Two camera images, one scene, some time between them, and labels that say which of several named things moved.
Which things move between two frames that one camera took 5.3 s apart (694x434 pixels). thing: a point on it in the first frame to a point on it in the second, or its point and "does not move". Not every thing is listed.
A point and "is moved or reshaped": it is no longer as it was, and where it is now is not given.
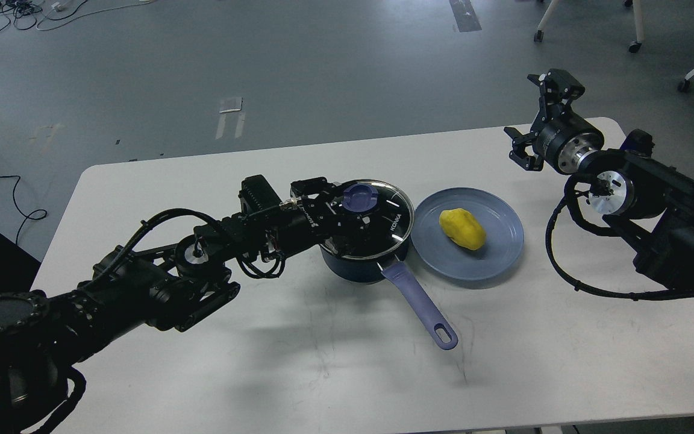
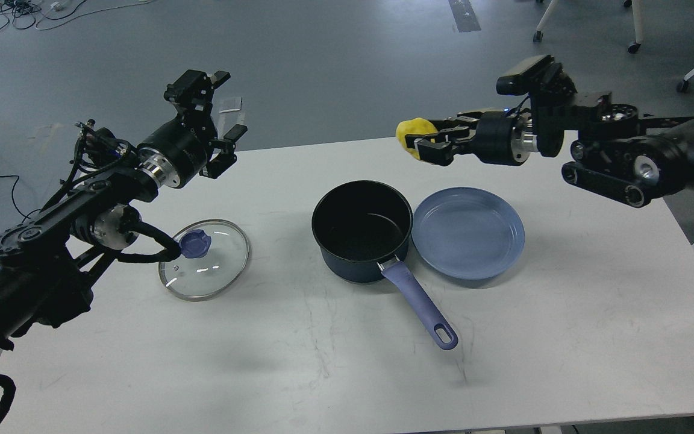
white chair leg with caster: (634, 47) does not move
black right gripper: (564, 141) to (502, 138)
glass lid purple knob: (359, 197) is moved or reshaped
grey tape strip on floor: (465, 16) does not move
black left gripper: (305, 221) to (175, 154)
